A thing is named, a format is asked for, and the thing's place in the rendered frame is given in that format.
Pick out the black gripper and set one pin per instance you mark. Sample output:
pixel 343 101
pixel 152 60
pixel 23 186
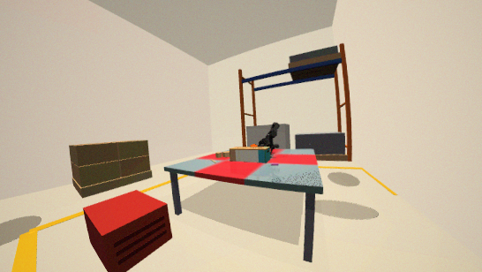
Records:
pixel 270 144

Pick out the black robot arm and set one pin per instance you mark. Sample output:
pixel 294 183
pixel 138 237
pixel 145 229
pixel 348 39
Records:
pixel 272 133

